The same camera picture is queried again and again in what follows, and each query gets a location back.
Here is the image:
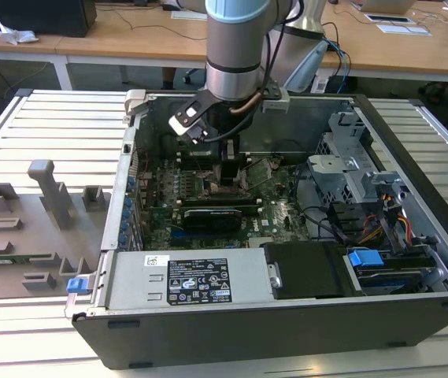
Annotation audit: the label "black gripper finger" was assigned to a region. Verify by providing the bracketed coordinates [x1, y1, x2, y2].
[220, 135, 242, 187]

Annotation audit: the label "CPU socket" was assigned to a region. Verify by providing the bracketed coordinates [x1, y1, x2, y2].
[198, 169, 257, 199]

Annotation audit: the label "black RAM slots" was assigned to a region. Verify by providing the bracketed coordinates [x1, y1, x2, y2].
[176, 151, 224, 166]
[179, 196, 263, 209]

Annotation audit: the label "black graphics card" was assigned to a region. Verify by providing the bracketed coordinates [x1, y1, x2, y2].
[182, 206, 244, 234]

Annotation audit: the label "green motherboard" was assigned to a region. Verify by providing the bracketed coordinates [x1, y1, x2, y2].
[135, 151, 315, 251]

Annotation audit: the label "grey plastic latch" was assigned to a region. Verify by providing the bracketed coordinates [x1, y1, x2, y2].
[124, 89, 150, 119]

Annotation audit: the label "pale blue teach pendant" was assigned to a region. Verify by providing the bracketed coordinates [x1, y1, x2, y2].
[286, 39, 329, 94]

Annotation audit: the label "silver drive cage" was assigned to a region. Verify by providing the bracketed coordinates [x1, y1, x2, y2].
[308, 112, 380, 204]

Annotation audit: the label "light wooden desk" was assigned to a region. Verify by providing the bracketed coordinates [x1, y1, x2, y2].
[0, 0, 448, 91]

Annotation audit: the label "black plastic shroud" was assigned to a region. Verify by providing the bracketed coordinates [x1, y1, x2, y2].
[262, 241, 350, 301]

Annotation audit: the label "grey power supply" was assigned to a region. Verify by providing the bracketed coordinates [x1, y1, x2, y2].
[93, 250, 283, 312]

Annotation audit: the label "blue disk carrier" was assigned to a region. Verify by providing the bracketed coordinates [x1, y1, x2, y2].
[347, 250, 386, 273]

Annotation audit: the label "black PC case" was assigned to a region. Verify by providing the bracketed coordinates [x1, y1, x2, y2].
[64, 89, 448, 371]

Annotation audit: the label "blue plastic latch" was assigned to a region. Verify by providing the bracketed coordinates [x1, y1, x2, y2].
[67, 275, 94, 295]

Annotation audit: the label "black disk drive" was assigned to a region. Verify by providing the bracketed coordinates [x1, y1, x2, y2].
[351, 258, 435, 296]

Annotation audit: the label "silver laptop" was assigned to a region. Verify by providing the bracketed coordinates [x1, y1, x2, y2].
[350, 0, 416, 13]

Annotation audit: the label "white paper sheet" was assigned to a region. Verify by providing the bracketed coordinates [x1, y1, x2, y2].
[376, 23, 433, 37]

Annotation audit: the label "grey parts rack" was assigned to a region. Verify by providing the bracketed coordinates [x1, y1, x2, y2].
[0, 159, 113, 302]

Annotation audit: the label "black computer tower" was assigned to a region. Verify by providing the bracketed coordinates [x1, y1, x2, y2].
[0, 0, 98, 39]

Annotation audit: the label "crumpled white paper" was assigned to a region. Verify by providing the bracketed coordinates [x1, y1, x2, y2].
[0, 20, 39, 44]

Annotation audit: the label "green RAM stick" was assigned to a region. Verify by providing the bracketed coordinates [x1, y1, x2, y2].
[0, 254, 54, 265]

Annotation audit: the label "black camera cable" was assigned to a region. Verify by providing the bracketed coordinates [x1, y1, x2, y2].
[203, 0, 290, 145]

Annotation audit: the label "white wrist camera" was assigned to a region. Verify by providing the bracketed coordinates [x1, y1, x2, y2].
[167, 92, 220, 146]

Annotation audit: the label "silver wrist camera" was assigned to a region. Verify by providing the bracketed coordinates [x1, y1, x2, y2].
[261, 84, 291, 114]

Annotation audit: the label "dark cable bundle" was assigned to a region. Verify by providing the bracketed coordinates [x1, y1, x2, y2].
[294, 172, 350, 241]

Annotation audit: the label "white desk cable plate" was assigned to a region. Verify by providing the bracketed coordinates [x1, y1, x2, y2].
[171, 10, 209, 20]
[365, 13, 413, 24]

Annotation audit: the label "blue cable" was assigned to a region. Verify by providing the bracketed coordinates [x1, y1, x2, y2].
[325, 39, 353, 94]

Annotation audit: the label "silver metal bracket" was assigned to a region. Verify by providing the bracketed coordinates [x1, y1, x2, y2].
[359, 171, 412, 209]

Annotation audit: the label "coloured power wires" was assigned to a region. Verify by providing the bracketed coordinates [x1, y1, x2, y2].
[359, 212, 412, 247]

